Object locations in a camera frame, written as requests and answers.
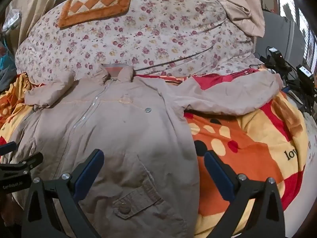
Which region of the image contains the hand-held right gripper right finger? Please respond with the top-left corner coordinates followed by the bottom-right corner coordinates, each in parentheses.
top-left (204, 150), bottom-right (285, 238)

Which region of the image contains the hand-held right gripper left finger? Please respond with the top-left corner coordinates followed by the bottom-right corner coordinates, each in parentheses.
top-left (21, 149), bottom-right (105, 238)

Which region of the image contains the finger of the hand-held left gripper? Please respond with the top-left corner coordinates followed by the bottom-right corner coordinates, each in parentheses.
top-left (0, 141), bottom-right (17, 156)
top-left (0, 152), bottom-right (44, 179)

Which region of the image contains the beige zip jacket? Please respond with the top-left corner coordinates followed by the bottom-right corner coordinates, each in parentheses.
top-left (4, 64), bottom-right (283, 238)

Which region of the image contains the orange red printed blanket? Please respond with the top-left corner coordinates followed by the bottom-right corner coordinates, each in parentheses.
top-left (0, 67), bottom-right (310, 236)

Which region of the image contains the blue grey cloth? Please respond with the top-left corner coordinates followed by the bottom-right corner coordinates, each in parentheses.
top-left (0, 41), bottom-right (17, 91)

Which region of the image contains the black electronic device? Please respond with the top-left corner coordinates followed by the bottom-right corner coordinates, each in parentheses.
top-left (296, 64), bottom-right (315, 98)
top-left (265, 46), bottom-right (293, 74)

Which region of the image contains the beige curtain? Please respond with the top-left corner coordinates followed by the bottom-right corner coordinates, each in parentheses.
top-left (5, 0), bottom-right (65, 53)

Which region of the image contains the floral quilt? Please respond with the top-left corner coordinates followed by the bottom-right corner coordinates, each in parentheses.
top-left (15, 0), bottom-right (256, 85)

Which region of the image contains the orange checkered cushion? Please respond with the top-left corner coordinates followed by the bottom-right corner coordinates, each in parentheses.
top-left (57, 0), bottom-right (138, 28)

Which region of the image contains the beige cloth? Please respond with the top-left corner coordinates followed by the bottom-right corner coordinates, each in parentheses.
top-left (193, 0), bottom-right (266, 38)

